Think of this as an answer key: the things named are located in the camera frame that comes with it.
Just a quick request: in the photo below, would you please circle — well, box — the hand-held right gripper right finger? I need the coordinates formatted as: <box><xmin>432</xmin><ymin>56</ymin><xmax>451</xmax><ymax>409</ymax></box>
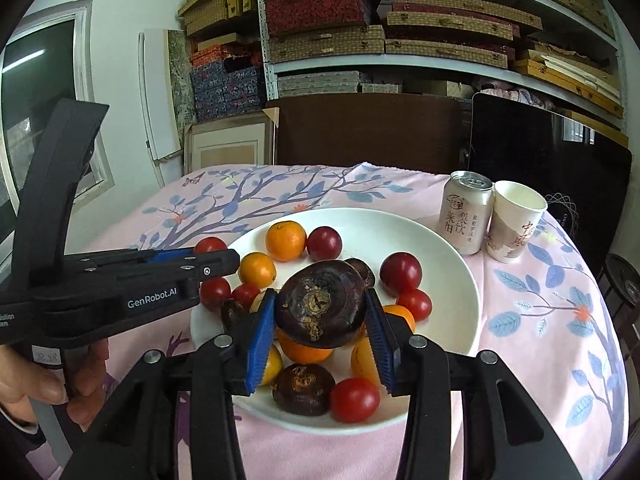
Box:
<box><xmin>364</xmin><ymin>287</ymin><xmax>583</xmax><ymax>480</ymax></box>

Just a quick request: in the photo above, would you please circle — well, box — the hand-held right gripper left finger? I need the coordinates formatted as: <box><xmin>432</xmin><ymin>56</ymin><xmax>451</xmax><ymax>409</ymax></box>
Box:
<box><xmin>60</xmin><ymin>287</ymin><xmax>278</xmax><ymax>480</ymax></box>

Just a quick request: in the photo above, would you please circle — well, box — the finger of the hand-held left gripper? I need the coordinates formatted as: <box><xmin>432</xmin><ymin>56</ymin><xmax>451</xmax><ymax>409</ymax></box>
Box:
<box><xmin>127</xmin><ymin>247</ymin><xmax>197</xmax><ymax>264</ymax></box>
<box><xmin>65</xmin><ymin>249</ymin><xmax>241</xmax><ymax>283</ymax></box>

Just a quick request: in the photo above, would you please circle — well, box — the large dark water chestnut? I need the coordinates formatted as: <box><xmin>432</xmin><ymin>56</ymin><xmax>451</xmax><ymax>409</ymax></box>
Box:
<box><xmin>274</xmin><ymin>259</ymin><xmax>368</xmax><ymax>350</ymax></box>

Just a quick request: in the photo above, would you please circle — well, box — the red plum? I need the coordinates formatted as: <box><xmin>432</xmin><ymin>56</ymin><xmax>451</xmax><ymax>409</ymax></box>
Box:
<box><xmin>306</xmin><ymin>226</ymin><xmax>343</xmax><ymax>262</ymax></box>
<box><xmin>379</xmin><ymin>252</ymin><xmax>423</xmax><ymax>297</ymax></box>

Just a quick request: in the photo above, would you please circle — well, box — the white oval plate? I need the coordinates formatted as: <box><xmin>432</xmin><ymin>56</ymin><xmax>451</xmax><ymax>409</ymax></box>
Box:
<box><xmin>190</xmin><ymin>207</ymin><xmax>485</xmax><ymax>433</ymax></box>

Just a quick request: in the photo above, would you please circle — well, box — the person's left forearm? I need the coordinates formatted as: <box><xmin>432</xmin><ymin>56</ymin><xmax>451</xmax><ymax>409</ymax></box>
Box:
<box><xmin>0</xmin><ymin>417</ymin><xmax>48</xmax><ymax>480</ymax></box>

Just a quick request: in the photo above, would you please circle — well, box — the person's left hand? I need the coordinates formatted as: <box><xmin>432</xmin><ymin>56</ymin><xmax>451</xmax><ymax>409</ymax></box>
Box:
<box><xmin>0</xmin><ymin>340</ymin><xmax>110</xmax><ymax>431</ymax></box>

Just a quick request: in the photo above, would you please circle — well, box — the red cherry tomato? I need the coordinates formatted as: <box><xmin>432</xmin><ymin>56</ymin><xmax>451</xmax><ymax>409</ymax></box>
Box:
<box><xmin>329</xmin><ymin>377</ymin><xmax>381</xmax><ymax>424</ymax></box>
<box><xmin>231</xmin><ymin>283</ymin><xmax>261</xmax><ymax>311</ymax></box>
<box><xmin>193</xmin><ymin>236</ymin><xmax>228</xmax><ymax>256</ymax></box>
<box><xmin>199</xmin><ymin>276</ymin><xmax>232</xmax><ymax>309</ymax></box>
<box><xmin>396</xmin><ymin>288</ymin><xmax>433</xmax><ymax>323</ymax></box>

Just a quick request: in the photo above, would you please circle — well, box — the small orange kumquat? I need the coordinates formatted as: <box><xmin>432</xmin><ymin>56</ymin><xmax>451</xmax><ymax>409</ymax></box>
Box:
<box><xmin>237</xmin><ymin>252</ymin><xmax>277</xmax><ymax>289</ymax></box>
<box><xmin>382</xmin><ymin>304</ymin><xmax>416</xmax><ymax>333</ymax></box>

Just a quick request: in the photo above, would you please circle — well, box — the small dark water chestnut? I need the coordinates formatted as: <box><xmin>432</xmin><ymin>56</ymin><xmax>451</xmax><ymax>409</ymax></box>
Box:
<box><xmin>220</xmin><ymin>298</ymin><xmax>251</xmax><ymax>333</ymax></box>

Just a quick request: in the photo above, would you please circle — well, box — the large orange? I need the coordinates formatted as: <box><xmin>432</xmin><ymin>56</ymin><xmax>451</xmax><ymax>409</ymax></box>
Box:
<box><xmin>276</xmin><ymin>330</ymin><xmax>335</xmax><ymax>365</ymax></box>

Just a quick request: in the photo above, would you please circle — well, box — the white framed window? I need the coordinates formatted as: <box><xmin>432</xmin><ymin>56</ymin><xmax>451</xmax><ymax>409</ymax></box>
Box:
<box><xmin>0</xmin><ymin>0</ymin><xmax>116</xmax><ymax>261</ymax></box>

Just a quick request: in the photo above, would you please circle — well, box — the white board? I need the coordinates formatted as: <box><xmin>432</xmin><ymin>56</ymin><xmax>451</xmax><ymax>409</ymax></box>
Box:
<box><xmin>139</xmin><ymin>30</ymin><xmax>183</xmax><ymax>166</ymax></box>

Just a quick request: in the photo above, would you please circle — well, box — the pink drink can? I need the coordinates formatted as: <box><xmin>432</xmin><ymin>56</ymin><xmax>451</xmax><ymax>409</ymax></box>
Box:
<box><xmin>439</xmin><ymin>171</ymin><xmax>495</xmax><ymax>256</ymax></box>

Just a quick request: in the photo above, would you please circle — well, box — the pink printed tablecloth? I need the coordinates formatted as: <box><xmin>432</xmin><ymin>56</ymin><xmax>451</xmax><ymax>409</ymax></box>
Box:
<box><xmin>30</xmin><ymin>161</ymin><xmax>631</xmax><ymax>480</ymax></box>

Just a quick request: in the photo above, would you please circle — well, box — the marble slab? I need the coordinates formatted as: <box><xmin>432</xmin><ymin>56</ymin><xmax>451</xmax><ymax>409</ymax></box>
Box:
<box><xmin>167</xmin><ymin>30</ymin><xmax>196</xmax><ymax>126</ymax></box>

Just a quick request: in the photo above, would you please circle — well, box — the stack of blue patterned boxes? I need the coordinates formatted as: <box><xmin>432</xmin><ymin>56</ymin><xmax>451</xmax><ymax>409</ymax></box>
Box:
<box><xmin>190</xmin><ymin>42</ymin><xmax>268</xmax><ymax>123</ymax></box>

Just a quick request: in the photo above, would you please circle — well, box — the printed paper cup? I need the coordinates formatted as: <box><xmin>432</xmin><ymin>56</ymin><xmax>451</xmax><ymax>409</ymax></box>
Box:
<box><xmin>486</xmin><ymin>180</ymin><xmax>549</xmax><ymax>264</ymax></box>

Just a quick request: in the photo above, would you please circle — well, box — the brown wooden board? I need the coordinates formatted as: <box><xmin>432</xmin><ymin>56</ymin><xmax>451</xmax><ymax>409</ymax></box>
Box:
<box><xmin>265</xmin><ymin>95</ymin><xmax>473</xmax><ymax>176</ymax></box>

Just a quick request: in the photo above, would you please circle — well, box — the black glossy panel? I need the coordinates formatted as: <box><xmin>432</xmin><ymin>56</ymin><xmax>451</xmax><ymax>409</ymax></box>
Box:
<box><xmin>467</xmin><ymin>92</ymin><xmax>633</xmax><ymax>281</ymax></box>

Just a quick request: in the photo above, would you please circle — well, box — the dark round stool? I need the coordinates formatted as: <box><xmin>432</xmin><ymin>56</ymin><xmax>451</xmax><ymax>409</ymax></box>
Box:
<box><xmin>597</xmin><ymin>252</ymin><xmax>640</xmax><ymax>361</ymax></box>

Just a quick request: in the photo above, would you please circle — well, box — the shelf of patterned boxes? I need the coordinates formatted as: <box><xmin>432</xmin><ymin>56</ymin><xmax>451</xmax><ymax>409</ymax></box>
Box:
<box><xmin>177</xmin><ymin>0</ymin><xmax>631</xmax><ymax>133</ymax></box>

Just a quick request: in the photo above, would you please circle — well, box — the white metal shelf rack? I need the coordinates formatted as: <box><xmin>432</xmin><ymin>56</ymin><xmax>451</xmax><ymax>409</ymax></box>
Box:
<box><xmin>255</xmin><ymin>0</ymin><xmax>631</xmax><ymax>133</ymax></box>

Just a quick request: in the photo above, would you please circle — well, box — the pink cloth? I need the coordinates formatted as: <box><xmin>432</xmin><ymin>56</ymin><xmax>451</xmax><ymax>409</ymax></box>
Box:
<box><xmin>477</xmin><ymin>85</ymin><xmax>556</xmax><ymax>111</ymax></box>

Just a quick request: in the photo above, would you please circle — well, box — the wooden picture frame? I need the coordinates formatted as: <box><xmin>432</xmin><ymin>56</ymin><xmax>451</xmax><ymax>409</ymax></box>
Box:
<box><xmin>184</xmin><ymin>110</ymin><xmax>275</xmax><ymax>173</ymax></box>

